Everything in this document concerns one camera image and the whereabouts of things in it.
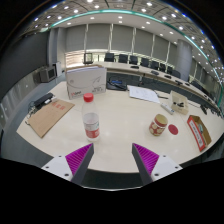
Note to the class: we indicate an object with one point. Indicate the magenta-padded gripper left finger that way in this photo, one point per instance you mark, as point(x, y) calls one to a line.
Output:
point(78, 159)

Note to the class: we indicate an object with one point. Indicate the open red-edged cardboard box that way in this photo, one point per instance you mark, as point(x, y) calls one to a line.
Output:
point(196, 135)

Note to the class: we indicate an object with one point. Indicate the group of ceiling lights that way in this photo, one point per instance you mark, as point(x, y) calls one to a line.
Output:
point(120, 16)

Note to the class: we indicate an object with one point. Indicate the white remote control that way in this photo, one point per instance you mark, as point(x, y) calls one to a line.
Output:
point(167, 108)

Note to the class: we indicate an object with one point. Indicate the row of black office chairs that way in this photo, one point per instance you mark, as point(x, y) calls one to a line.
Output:
point(133, 60)

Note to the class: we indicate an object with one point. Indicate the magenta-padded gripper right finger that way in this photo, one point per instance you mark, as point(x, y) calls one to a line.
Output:
point(146, 159)

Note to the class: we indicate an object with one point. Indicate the grey whiteboard eraser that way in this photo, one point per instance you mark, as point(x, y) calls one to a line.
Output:
point(200, 128)

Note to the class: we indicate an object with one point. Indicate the red and cream mug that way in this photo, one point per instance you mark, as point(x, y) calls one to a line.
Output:
point(158, 125)

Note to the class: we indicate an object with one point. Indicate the grey box monitor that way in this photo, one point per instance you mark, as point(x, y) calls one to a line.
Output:
point(47, 74)

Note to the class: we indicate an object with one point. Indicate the brown paper envelope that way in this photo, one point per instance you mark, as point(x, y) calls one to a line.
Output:
point(50, 116)

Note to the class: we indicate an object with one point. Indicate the black bag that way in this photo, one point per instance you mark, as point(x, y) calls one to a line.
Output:
point(116, 84)

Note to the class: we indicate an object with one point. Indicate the beige desk organizer box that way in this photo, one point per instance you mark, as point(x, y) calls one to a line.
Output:
point(178, 103)

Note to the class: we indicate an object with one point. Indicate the white paper sheet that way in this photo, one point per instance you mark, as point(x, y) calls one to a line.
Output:
point(143, 94)

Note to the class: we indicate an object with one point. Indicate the flat round red coaster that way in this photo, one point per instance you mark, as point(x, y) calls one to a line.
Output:
point(173, 129)

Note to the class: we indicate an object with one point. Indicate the clear red-capped water bottle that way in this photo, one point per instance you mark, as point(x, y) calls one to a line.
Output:
point(90, 120)

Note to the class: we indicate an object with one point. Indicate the white cardboard box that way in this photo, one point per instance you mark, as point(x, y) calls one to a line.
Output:
point(86, 82)

